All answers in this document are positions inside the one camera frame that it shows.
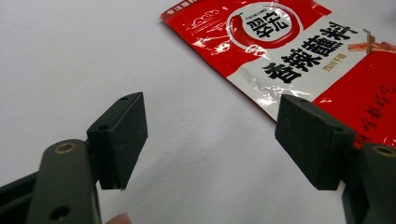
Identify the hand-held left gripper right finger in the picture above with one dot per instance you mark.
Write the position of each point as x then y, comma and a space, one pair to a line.
311, 140

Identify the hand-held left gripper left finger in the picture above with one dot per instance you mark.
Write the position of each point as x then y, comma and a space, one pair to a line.
118, 140

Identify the red and white seasoning packet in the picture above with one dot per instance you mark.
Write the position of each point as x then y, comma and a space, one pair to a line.
299, 53

